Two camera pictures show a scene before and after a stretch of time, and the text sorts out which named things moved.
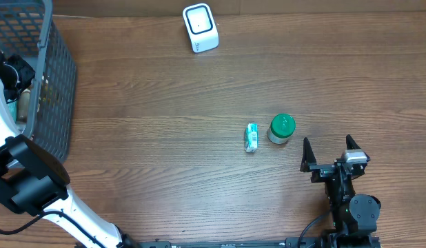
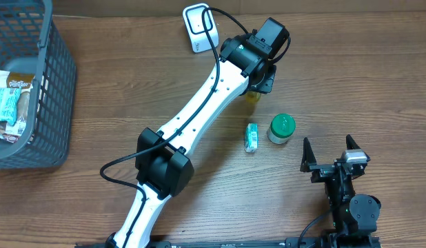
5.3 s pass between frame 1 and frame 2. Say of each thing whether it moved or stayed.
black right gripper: stayed
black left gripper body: moved
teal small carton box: stayed
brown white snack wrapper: stayed
